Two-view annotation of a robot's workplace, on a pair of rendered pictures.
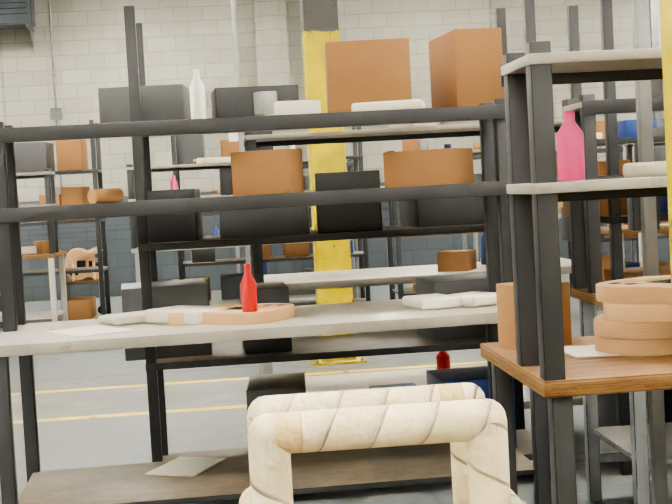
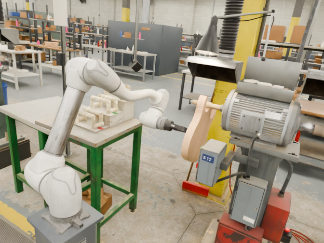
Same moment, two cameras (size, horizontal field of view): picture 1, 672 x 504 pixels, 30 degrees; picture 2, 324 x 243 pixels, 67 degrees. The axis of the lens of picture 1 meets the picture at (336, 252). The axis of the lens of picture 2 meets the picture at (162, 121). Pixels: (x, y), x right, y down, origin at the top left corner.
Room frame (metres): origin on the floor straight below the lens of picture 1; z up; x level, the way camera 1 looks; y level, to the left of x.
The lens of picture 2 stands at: (-0.47, -1.43, 1.65)
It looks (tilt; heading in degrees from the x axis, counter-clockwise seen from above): 20 degrees down; 33
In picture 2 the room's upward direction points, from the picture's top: 6 degrees clockwise
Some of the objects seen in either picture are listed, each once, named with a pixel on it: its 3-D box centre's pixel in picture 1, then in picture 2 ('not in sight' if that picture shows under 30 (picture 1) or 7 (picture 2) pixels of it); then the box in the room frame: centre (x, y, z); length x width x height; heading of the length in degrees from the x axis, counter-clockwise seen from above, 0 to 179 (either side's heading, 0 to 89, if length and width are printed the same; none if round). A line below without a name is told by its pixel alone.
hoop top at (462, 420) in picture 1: (377, 426); not in sight; (0.95, -0.02, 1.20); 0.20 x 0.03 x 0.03; 94
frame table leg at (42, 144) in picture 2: not in sight; (46, 174); (0.49, 0.27, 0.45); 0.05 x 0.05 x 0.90; 5
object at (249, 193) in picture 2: not in sight; (253, 180); (0.80, -1.25, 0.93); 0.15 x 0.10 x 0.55; 95
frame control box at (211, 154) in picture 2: not in sight; (223, 168); (0.70, -1.11, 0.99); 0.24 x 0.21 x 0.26; 95
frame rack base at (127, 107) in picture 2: not in sight; (116, 106); (0.99, -0.02, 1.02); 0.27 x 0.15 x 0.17; 95
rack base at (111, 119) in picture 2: not in sight; (103, 115); (0.83, -0.03, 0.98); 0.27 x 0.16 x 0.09; 95
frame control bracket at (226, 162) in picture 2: not in sight; (228, 159); (0.76, -1.11, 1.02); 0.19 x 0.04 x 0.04; 5
